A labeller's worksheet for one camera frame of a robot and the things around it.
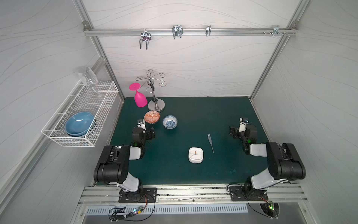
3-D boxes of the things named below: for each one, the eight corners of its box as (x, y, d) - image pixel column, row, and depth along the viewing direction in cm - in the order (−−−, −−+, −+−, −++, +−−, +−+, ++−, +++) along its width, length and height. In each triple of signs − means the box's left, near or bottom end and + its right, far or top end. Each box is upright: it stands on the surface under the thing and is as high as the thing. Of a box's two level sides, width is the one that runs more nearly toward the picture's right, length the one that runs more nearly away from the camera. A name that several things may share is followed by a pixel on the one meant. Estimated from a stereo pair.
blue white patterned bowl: (162, 129, 102) (161, 125, 98) (163, 118, 108) (163, 115, 105) (177, 129, 102) (177, 125, 98) (177, 118, 108) (177, 115, 105)
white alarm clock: (188, 163, 86) (188, 161, 83) (188, 149, 92) (188, 147, 89) (204, 163, 86) (204, 161, 83) (202, 149, 92) (203, 147, 89)
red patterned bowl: (144, 124, 104) (143, 121, 101) (146, 113, 111) (145, 110, 108) (159, 124, 104) (158, 121, 101) (160, 113, 111) (160, 110, 108)
